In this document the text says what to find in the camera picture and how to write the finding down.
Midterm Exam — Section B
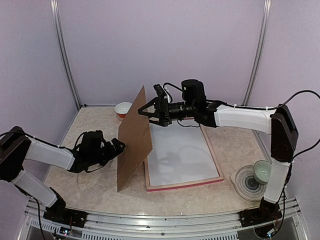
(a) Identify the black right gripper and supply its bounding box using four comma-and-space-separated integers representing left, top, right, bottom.
137, 96, 196, 127

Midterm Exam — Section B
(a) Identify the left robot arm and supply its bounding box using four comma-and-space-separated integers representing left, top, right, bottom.
0, 126, 126, 223

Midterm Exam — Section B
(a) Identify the left aluminium corner post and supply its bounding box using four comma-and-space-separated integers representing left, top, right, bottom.
50, 0, 83, 110

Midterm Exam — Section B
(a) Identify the brown cardboard backing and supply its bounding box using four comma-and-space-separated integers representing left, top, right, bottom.
117, 87, 153, 192

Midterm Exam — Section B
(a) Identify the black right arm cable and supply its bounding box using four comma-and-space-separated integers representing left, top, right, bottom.
163, 82, 320, 226

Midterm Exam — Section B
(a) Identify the aluminium front rail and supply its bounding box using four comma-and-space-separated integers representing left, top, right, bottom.
23, 197, 305, 240

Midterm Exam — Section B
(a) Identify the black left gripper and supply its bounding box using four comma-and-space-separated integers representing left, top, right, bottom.
88, 138, 126, 167

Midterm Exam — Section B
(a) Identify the pink wooden picture frame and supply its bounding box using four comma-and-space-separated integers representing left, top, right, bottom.
143, 117, 225, 193

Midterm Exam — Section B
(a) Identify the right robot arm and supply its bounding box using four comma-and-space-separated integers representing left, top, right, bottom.
137, 79, 299, 222

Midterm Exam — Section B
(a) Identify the aluminium corner post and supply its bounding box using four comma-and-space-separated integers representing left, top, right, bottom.
242, 0, 272, 106
50, 0, 83, 110

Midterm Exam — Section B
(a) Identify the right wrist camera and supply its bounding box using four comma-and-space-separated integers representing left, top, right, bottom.
153, 84, 173, 103

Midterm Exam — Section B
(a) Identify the red dark sunset photo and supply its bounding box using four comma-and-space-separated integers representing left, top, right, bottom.
147, 122, 221, 187

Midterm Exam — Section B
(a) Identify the orange white bowl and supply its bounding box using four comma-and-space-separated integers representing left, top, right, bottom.
114, 102, 132, 118

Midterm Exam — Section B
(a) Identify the green ceramic bowl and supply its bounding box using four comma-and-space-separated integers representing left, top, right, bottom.
253, 160, 272, 185

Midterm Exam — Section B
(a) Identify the right aluminium corner post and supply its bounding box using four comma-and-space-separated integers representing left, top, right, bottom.
242, 0, 272, 106

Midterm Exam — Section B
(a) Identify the white swirl plate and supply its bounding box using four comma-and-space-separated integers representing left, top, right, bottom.
230, 165, 267, 202

